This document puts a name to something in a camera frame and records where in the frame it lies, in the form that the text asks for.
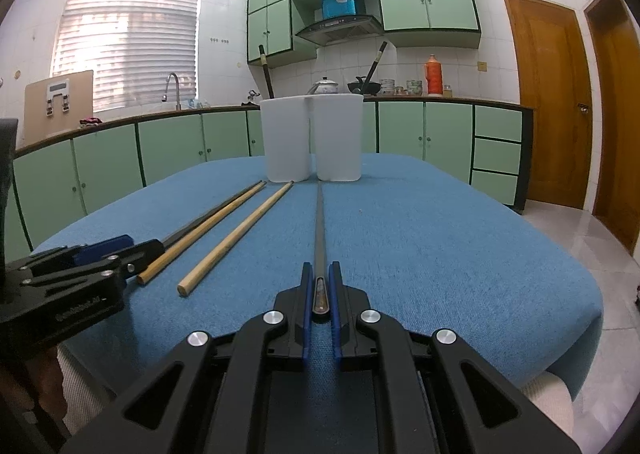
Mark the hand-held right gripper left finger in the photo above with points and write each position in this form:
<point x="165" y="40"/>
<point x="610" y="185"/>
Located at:
<point x="306" y="314"/>

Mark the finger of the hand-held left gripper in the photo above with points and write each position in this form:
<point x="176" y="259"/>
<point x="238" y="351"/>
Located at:
<point x="145" y="254"/>
<point x="102" y="248"/>

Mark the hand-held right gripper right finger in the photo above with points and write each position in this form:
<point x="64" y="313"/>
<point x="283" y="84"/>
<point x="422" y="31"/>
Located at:
<point x="336" y="314"/>

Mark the light wooden chopstick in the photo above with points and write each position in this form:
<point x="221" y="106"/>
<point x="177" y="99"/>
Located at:
<point x="200" y="233"/>
<point x="235" y="238"/>

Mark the grey metal chopstick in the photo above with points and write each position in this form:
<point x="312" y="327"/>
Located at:
<point x="320" y="234"/>
<point x="210" y="213"/>

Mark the white plastic utensil holder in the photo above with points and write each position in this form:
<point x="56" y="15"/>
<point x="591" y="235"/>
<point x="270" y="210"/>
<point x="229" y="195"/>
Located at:
<point x="335" y="144"/>

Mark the person's left hand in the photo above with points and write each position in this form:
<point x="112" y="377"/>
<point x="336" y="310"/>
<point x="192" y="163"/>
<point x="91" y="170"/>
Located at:
<point x="45" y="384"/>

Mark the person's left leg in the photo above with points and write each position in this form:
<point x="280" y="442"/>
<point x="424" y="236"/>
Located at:
<point x="85" y="394"/>

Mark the person's leg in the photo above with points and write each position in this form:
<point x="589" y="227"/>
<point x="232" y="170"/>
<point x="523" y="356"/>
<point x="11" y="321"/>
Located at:
<point x="85" y="394"/>
<point x="550" y="394"/>

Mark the blue tablecloth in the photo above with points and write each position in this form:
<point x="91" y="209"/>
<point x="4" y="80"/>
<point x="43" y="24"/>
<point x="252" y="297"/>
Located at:
<point x="425" y="244"/>

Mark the red cloth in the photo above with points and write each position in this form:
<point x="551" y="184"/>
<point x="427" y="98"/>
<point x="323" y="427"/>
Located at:
<point x="90" y="122"/>

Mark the wooden board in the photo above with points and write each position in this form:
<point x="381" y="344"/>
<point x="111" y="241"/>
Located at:
<point x="81" y="99"/>

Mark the small white device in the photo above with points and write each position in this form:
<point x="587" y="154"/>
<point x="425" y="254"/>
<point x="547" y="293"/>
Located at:
<point x="57" y="86"/>

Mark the steel kitchen faucet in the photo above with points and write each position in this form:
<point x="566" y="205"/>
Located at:
<point x="172" y="79"/>

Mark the steel kettle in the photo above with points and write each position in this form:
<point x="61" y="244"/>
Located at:
<point x="252" y="96"/>

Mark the green base cabinet unit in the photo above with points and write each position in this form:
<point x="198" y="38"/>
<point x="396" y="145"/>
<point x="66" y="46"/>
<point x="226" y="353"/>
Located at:
<point x="400" y="129"/>

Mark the green drawer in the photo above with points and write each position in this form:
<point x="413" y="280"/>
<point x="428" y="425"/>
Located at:
<point x="496" y="154"/>
<point x="497" y="120"/>
<point x="494" y="187"/>

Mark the white window blinds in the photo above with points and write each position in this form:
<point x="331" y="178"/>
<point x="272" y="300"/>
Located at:
<point x="125" y="34"/>

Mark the person's right leg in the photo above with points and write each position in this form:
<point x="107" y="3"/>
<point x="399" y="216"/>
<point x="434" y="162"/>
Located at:
<point x="550" y="394"/>

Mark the white lidded pot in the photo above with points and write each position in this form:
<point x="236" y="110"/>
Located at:
<point x="325" y="85"/>

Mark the black wok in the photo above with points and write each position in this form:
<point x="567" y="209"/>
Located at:
<point x="357" y="84"/>

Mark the stack of bowls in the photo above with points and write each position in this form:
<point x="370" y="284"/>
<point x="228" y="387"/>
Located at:
<point x="387" y="87"/>

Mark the green patterned bowl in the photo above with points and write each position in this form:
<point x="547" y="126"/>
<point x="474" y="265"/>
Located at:
<point x="414" y="87"/>

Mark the orange thermos flask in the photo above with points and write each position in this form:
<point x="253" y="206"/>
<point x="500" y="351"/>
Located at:
<point x="434" y="76"/>

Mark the black range hood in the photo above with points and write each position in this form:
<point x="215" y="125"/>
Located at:
<point x="337" y="26"/>

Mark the plain wooden door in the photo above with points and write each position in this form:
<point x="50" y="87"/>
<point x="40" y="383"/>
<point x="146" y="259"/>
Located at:
<point x="615" y="109"/>

